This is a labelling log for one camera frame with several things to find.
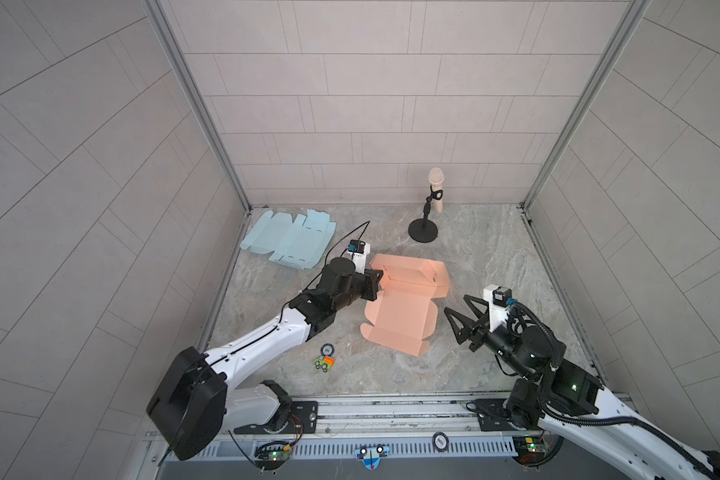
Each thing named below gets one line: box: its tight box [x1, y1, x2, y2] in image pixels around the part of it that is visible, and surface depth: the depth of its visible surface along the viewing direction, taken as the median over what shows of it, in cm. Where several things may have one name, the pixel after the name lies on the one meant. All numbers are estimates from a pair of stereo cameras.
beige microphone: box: [428, 167, 445, 213], surface depth 91 cm
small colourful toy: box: [314, 356, 335, 373], surface depth 79 cm
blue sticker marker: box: [354, 445, 391, 471], surface depth 67 cm
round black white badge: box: [432, 432, 450, 453], surface depth 69 cm
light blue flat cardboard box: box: [240, 209, 337, 270], surface depth 111 cm
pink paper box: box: [360, 254, 450, 357], surface depth 73 cm
